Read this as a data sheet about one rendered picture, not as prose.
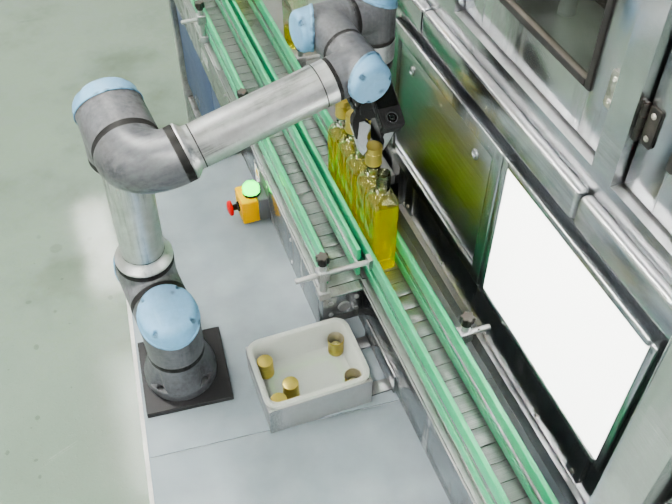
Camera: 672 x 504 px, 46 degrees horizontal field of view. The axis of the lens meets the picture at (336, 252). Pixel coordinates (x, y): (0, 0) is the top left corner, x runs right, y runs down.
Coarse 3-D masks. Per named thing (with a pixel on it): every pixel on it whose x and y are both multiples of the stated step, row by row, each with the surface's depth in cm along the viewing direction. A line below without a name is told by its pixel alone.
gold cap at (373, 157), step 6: (372, 144) 161; (378, 144) 161; (372, 150) 160; (378, 150) 160; (366, 156) 162; (372, 156) 161; (378, 156) 161; (366, 162) 163; (372, 162) 162; (378, 162) 162
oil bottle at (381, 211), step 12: (372, 192) 162; (372, 204) 162; (384, 204) 161; (396, 204) 162; (372, 216) 164; (384, 216) 164; (396, 216) 165; (372, 228) 166; (384, 228) 166; (396, 228) 168; (372, 240) 168; (384, 240) 169; (384, 252) 172; (384, 264) 175
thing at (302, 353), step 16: (336, 320) 171; (272, 336) 168; (288, 336) 169; (304, 336) 171; (320, 336) 173; (352, 336) 168; (256, 352) 168; (272, 352) 171; (288, 352) 172; (304, 352) 174; (320, 352) 174; (352, 352) 168; (256, 368) 163; (288, 368) 171; (304, 368) 171; (320, 368) 171; (336, 368) 171; (368, 368) 163; (272, 384) 169; (304, 384) 169; (320, 384) 169; (336, 384) 160; (352, 384) 160; (288, 400) 158; (304, 400) 158
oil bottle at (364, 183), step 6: (360, 174) 167; (366, 174) 166; (360, 180) 167; (366, 180) 165; (372, 180) 165; (360, 186) 167; (366, 186) 165; (372, 186) 165; (360, 192) 168; (366, 192) 166; (360, 198) 170; (360, 204) 171; (360, 210) 172; (360, 216) 173; (360, 222) 174; (360, 228) 175
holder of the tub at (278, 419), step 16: (368, 336) 177; (384, 368) 171; (256, 384) 166; (368, 384) 163; (384, 384) 170; (320, 400) 161; (336, 400) 163; (352, 400) 165; (368, 400) 167; (272, 416) 159; (288, 416) 161; (304, 416) 163; (320, 416) 165; (272, 432) 163
